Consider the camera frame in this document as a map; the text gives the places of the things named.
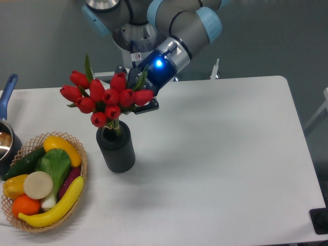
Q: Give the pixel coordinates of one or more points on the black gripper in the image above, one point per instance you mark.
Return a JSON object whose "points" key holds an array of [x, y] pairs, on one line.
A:
{"points": [[160, 71]]}

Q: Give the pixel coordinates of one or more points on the red tulip bouquet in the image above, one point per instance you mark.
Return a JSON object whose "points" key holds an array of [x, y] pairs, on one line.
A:
{"points": [[106, 105]]}

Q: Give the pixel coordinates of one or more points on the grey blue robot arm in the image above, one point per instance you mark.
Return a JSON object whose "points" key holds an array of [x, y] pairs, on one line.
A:
{"points": [[187, 25]]}

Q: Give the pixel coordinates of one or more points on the dark grey ribbed vase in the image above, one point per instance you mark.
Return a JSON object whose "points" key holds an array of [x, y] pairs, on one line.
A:
{"points": [[118, 152]]}

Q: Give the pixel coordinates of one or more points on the yellow squash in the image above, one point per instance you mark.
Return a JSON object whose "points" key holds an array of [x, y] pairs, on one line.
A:
{"points": [[56, 142]]}

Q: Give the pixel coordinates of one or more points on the purple sweet potato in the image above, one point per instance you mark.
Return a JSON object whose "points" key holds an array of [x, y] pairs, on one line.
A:
{"points": [[74, 173]]}

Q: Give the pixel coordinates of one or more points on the green bok choy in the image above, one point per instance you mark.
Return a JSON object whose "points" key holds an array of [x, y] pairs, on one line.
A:
{"points": [[56, 163]]}

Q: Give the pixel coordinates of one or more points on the woven wicker basket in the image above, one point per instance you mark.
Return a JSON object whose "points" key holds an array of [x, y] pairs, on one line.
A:
{"points": [[30, 146]]}

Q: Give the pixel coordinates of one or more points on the dark green cucumber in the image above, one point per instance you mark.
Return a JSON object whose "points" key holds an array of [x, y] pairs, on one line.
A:
{"points": [[26, 164]]}

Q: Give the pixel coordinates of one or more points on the beige round disc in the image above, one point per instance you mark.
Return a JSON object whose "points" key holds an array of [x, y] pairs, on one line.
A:
{"points": [[38, 185]]}

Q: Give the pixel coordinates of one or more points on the yellow banana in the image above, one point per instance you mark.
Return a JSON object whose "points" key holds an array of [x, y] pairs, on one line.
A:
{"points": [[59, 210]]}

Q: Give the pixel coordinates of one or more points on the yellow bell pepper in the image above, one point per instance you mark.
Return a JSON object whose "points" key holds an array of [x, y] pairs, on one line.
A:
{"points": [[14, 187]]}

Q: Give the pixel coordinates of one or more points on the orange fruit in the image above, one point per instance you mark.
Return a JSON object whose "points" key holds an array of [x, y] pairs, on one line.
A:
{"points": [[25, 205]]}

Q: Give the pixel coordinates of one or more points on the black device at edge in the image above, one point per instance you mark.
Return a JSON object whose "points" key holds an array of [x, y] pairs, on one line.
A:
{"points": [[319, 220]]}

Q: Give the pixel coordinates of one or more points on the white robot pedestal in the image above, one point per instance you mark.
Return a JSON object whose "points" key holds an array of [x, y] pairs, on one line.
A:
{"points": [[136, 43]]}

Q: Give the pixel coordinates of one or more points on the blue handled saucepan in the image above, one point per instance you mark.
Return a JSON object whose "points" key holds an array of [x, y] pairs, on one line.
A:
{"points": [[10, 142]]}

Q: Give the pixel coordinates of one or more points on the white frame at right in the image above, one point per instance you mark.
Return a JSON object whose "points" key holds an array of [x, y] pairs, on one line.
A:
{"points": [[317, 117]]}

